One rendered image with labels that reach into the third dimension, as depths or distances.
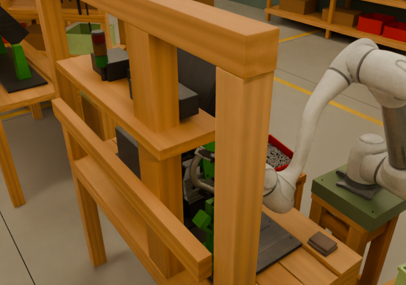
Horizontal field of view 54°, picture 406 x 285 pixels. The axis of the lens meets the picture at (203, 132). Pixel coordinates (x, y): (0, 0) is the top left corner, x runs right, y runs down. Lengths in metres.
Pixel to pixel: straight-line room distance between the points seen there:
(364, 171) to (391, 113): 0.48
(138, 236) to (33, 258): 1.43
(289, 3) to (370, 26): 1.75
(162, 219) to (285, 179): 0.49
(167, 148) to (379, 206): 1.18
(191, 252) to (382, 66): 0.86
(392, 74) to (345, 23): 5.96
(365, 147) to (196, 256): 1.06
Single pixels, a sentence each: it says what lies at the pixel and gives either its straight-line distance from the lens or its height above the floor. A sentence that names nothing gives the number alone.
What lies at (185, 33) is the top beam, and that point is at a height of 1.89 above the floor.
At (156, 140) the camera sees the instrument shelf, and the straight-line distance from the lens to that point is 1.20.
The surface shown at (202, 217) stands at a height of 1.14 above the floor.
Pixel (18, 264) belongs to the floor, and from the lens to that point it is 3.16.
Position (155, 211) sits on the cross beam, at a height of 1.28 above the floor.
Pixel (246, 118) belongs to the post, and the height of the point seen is 1.76.
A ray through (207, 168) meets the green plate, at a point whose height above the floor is 1.12.
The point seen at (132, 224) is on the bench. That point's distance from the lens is 1.90.
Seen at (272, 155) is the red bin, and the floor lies 0.89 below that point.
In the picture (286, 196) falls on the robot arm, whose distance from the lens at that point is 1.53.
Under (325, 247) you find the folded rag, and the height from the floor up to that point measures 0.93.
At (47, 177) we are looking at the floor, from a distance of 3.88.
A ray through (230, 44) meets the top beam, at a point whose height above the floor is 1.91.
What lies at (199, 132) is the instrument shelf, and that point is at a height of 1.54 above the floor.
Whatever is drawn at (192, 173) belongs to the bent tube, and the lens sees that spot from 1.72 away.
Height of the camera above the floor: 2.17
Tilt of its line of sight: 31 degrees down
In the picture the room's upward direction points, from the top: straight up
